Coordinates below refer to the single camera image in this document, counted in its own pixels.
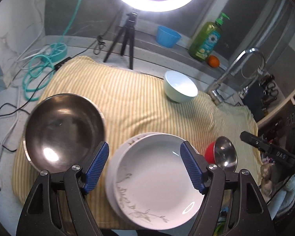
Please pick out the teal round reel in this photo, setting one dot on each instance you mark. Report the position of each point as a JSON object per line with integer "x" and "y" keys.
{"x": 58, "y": 53}

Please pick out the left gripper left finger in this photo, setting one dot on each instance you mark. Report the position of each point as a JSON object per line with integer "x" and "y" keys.
{"x": 55, "y": 194}

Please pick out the small steel bowl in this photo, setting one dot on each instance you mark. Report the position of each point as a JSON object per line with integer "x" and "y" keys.
{"x": 223, "y": 154}

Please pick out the dark knife block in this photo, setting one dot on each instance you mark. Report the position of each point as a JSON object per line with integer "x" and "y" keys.
{"x": 258, "y": 98}

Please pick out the orange fruit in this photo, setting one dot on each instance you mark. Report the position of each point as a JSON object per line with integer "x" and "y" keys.
{"x": 213, "y": 61}

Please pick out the gloved right hand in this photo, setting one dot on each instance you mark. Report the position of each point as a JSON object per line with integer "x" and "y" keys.
{"x": 273, "y": 175}

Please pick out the light blue ceramic bowl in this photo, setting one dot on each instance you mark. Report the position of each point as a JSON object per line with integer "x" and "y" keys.
{"x": 178, "y": 87}

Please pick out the black handled scissors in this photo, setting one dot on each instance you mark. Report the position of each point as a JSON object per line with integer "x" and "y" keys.
{"x": 271, "y": 90}

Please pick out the pink azalea deep plate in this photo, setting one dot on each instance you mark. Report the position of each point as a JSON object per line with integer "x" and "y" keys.
{"x": 112, "y": 168}

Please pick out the wooden shelf unit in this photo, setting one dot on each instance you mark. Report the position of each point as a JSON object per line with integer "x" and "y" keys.
{"x": 273, "y": 112}

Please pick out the large steel bowl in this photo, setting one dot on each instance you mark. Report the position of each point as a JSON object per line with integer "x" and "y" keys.
{"x": 61, "y": 131}

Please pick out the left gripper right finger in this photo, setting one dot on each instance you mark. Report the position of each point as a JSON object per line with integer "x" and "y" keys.
{"x": 247, "y": 211}

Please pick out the blue plastic cup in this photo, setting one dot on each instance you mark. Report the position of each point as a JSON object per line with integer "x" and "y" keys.
{"x": 167, "y": 37}

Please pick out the yellow striped towel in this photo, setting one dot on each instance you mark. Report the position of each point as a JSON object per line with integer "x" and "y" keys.
{"x": 134, "y": 103}

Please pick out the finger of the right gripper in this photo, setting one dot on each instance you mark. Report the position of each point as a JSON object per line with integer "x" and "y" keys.
{"x": 255, "y": 141}

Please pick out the green dish soap bottle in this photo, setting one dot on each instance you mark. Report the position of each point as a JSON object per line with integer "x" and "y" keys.
{"x": 207, "y": 38}

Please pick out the white plate with branch print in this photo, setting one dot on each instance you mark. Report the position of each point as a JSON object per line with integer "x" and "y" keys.
{"x": 151, "y": 184}

